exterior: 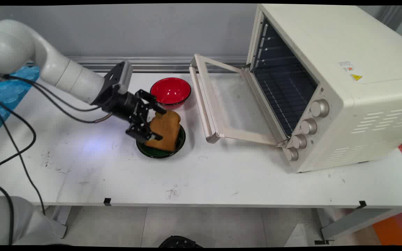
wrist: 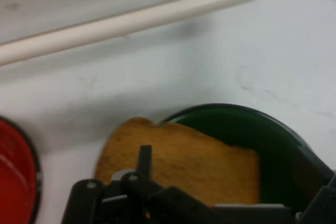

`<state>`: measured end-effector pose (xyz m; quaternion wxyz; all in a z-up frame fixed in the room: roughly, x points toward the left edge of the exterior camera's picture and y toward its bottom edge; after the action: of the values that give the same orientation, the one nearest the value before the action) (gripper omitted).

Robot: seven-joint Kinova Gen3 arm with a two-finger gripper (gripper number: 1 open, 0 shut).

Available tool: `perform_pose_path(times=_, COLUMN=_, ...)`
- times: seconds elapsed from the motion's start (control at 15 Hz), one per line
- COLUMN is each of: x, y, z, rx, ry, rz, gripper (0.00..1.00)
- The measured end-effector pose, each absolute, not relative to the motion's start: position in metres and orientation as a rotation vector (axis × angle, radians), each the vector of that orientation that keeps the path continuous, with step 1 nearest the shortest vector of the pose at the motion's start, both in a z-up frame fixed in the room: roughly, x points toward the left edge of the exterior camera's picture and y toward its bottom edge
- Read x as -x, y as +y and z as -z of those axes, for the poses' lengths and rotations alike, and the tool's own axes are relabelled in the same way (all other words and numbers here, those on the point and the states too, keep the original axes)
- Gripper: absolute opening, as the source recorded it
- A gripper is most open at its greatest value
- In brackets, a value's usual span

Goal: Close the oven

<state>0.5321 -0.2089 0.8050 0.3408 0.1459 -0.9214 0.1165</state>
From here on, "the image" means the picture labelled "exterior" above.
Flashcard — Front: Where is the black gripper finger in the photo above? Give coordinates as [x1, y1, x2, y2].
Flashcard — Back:
[126, 119, 163, 143]
[135, 90, 167, 115]

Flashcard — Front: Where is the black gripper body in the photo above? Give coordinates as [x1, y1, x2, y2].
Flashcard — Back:
[91, 84, 149, 124]

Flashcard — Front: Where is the brown toast slice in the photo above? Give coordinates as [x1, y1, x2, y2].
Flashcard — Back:
[144, 110, 181, 152]

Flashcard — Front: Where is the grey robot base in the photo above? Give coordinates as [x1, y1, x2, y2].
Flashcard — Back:
[0, 195, 67, 246]

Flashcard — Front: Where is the red bowl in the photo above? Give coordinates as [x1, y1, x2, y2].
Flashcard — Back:
[150, 77, 192, 106]

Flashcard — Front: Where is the dark green bowl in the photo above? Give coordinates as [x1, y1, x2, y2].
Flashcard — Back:
[136, 124, 186, 159]

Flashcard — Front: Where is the glass oven door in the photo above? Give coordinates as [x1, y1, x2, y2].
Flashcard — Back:
[189, 54, 287, 146]

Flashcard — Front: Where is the blue foam sheet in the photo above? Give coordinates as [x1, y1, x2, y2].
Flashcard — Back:
[0, 65, 41, 141]

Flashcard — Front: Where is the black round object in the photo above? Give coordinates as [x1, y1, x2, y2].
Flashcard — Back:
[158, 236, 203, 248]

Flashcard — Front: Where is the grey table leg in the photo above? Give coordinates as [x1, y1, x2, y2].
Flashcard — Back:
[46, 206, 72, 239]
[314, 208, 401, 244]

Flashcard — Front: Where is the cream toaster oven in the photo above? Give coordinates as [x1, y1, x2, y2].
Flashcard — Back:
[246, 4, 402, 173]

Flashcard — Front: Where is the orange box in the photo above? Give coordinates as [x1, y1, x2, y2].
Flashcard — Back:
[372, 208, 402, 246]

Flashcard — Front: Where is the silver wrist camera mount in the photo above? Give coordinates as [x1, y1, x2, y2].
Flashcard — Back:
[104, 60, 134, 95]

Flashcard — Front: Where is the aluminium rail profile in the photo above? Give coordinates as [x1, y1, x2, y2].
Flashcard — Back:
[27, 56, 249, 73]

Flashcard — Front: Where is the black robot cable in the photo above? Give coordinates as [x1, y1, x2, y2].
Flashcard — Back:
[0, 74, 113, 246]

